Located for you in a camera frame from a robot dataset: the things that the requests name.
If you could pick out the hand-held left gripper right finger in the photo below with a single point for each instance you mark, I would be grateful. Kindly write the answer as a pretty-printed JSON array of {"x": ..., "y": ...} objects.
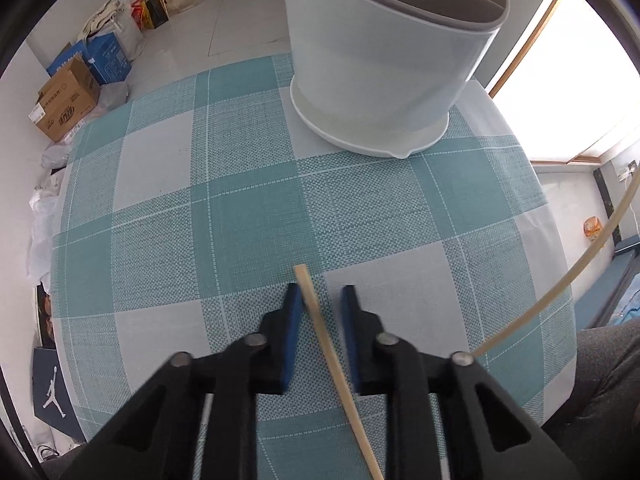
[{"x": 350, "y": 340}]

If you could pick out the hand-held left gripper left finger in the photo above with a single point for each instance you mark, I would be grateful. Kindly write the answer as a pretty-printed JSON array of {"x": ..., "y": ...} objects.
[{"x": 292, "y": 340}]

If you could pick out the wooden chopstick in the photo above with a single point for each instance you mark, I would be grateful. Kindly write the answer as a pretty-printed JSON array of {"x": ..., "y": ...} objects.
[
  {"x": 580, "y": 270},
  {"x": 330, "y": 355}
]

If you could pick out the white utensil holder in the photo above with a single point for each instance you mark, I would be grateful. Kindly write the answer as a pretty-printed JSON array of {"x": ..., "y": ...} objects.
[{"x": 390, "y": 60}]

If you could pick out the teal checked tablecloth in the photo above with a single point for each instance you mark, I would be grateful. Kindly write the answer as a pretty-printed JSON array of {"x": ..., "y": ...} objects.
[{"x": 225, "y": 210}]

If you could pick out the dark blue shoe box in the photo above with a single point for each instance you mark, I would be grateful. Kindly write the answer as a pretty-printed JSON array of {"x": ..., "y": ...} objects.
[{"x": 55, "y": 395}]

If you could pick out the printed magazine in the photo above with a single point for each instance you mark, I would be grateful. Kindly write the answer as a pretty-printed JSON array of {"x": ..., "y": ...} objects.
[{"x": 45, "y": 315}]

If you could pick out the person's grey pants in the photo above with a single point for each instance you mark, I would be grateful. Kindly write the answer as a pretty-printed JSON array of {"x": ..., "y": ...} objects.
[{"x": 600, "y": 390}]

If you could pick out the blue floor mat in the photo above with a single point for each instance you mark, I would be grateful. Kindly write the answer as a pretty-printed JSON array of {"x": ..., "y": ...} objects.
[{"x": 610, "y": 285}]

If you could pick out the orange object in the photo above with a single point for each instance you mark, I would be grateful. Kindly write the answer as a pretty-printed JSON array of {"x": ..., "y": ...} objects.
[{"x": 592, "y": 227}]

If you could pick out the crumpled white plastic sheet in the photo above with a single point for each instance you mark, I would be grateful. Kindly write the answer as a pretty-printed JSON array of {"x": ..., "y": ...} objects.
[{"x": 42, "y": 220}]

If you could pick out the grey plastic bag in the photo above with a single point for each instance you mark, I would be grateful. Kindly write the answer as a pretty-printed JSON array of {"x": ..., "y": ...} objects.
[{"x": 112, "y": 96}]

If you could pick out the brown cardboard box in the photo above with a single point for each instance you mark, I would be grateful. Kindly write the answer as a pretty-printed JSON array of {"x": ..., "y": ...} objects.
[{"x": 65, "y": 102}]

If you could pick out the blue cardboard box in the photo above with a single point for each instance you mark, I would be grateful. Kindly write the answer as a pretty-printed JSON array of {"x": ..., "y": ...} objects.
[{"x": 107, "y": 60}]

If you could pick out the wooden framed window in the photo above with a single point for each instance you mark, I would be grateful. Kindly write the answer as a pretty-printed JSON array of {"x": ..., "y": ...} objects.
[{"x": 575, "y": 85}]

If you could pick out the white plastic bag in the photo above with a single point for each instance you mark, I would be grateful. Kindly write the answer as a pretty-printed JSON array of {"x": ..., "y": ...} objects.
[{"x": 131, "y": 35}]

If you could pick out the red bag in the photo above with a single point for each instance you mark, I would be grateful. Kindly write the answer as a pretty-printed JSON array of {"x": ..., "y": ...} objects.
[{"x": 141, "y": 14}]

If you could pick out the white tote bag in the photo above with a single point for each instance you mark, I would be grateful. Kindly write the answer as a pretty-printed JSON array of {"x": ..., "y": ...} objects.
[{"x": 105, "y": 17}]

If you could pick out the wall socket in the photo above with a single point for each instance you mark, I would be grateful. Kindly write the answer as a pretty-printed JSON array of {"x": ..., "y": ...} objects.
[{"x": 627, "y": 169}]

